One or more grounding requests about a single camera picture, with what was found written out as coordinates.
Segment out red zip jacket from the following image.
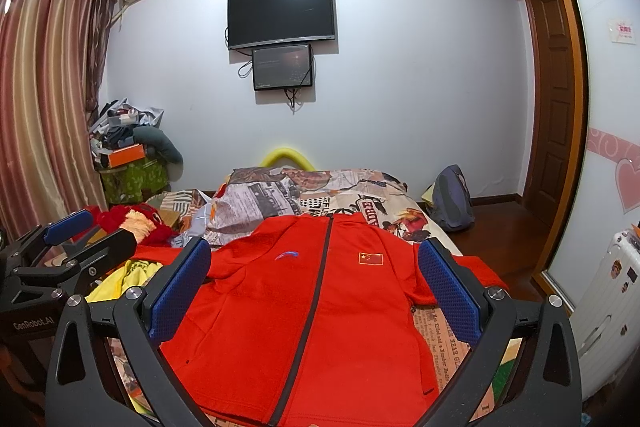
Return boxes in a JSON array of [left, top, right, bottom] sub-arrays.
[[130, 211, 509, 427]]

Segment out yellow printed garment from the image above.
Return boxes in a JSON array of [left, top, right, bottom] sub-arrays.
[[86, 260, 163, 303]]

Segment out white suitcase with stickers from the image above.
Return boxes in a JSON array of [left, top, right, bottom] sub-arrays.
[[570, 230, 640, 399]]

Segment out red plush toy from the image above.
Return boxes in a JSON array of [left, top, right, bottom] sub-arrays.
[[85, 202, 178, 246]]

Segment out orange box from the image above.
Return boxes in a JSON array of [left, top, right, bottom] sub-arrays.
[[99, 144, 145, 168]]

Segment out blue grey backpack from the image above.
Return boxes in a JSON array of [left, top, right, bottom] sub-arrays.
[[431, 165, 475, 232]]

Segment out grey patterned folded quilt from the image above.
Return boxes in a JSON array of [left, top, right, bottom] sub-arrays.
[[170, 178, 302, 249]]

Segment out newspaper print bed cover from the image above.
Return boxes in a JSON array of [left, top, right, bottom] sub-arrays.
[[106, 164, 524, 427]]

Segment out striped pink curtain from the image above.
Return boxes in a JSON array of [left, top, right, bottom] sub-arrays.
[[1, 0, 117, 239]]

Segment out wooden door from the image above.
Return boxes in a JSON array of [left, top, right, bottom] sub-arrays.
[[524, 0, 575, 225]]

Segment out yellow foam tube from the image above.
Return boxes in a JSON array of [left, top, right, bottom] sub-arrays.
[[260, 146, 314, 171]]

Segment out white sliding wardrobe door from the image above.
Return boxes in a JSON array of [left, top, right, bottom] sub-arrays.
[[547, 0, 639, 305]]

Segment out small wall monitor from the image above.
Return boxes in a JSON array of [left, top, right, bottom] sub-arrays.
[[252, 43, 314, 91]]

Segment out large wall television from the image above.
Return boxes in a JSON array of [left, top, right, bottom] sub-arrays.
[[227, 0, 336, 50]]

